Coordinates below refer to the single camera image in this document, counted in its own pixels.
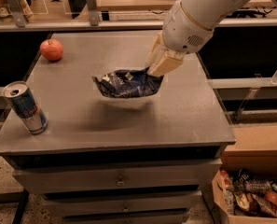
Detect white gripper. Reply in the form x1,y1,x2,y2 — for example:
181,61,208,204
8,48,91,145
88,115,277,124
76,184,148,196
145,0,214,77

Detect blue chip bag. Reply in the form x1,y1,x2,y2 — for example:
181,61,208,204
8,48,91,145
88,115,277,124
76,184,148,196
92,68,163,98

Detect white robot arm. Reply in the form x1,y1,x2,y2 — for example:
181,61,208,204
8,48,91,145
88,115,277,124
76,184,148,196
145,0,277,77

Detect red bull can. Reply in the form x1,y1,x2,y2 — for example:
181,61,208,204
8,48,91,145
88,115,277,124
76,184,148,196
2,81,48,134

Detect red apple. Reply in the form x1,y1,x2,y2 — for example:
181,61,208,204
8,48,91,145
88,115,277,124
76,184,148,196
39,39,63,62

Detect grey drawer cabinet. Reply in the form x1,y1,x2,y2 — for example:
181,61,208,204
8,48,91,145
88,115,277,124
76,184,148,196
0,31,235,224

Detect cardboard box of snacks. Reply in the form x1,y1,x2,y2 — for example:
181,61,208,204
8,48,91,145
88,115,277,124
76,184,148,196
212,169,277,224

